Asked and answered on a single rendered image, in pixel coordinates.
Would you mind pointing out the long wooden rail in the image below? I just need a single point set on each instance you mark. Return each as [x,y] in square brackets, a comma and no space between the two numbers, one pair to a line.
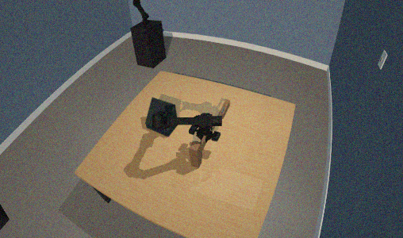
[218,113]

